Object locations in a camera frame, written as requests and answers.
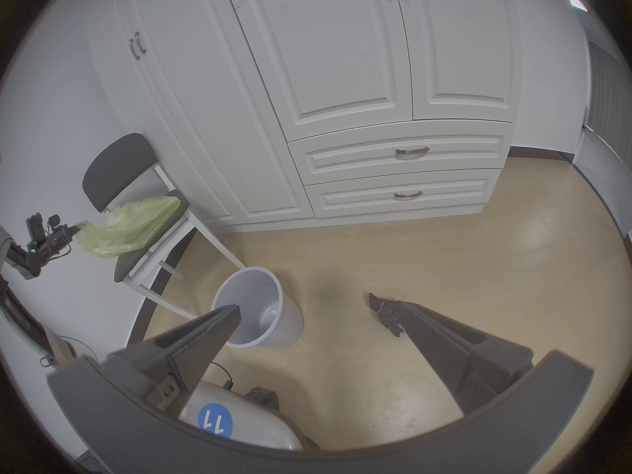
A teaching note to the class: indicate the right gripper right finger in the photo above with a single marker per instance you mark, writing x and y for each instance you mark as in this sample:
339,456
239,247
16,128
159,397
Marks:
444,353

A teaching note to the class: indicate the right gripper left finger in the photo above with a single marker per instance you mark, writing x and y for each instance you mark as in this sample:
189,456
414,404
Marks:
187,348

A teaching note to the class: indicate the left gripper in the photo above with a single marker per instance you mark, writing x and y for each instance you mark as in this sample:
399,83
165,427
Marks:
52,245

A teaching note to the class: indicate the black plastic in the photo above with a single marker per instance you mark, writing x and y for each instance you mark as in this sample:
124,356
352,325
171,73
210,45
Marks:
390,316

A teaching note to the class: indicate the yellow plastic bag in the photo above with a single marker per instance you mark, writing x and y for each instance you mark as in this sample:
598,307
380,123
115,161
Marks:
133,225

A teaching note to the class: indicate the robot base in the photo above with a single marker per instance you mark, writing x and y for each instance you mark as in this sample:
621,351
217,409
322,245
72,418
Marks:
237,413

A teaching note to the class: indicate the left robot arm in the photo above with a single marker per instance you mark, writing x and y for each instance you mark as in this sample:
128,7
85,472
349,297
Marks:
22,264

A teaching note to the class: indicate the white trash bin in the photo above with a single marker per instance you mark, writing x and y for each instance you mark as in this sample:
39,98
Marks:
289,314

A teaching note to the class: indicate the white chair grey cushions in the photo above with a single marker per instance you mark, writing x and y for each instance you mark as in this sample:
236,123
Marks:
118,166

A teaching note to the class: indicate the white wardrobe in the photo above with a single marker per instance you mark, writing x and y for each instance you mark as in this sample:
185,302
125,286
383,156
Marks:
345,67

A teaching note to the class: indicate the grey curtain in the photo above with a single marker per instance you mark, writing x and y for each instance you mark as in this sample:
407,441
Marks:
610,97

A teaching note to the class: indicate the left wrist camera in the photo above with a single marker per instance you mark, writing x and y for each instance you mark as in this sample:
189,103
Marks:
34,227

